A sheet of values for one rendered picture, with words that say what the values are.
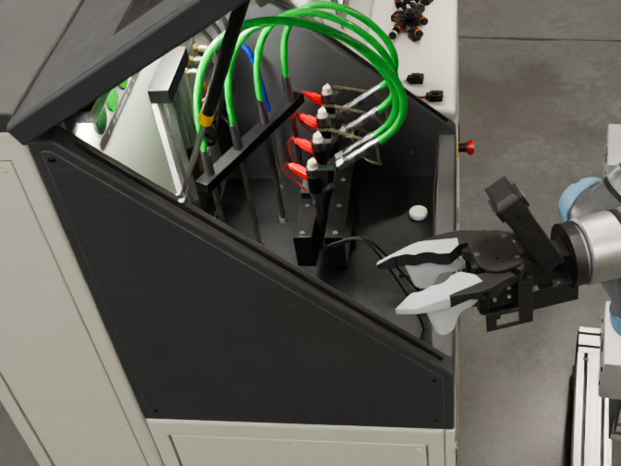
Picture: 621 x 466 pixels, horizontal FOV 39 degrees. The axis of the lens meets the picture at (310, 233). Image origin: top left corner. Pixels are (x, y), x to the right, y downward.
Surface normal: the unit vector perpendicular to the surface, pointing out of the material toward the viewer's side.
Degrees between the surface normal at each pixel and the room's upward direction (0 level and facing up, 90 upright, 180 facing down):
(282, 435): 90
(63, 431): 90
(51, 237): 90
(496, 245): 8
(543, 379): 0
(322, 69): 90
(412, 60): 0
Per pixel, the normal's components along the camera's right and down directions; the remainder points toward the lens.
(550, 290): 0.18, 0.55
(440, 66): -0.12, -0.72
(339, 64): -0.12, 0.69
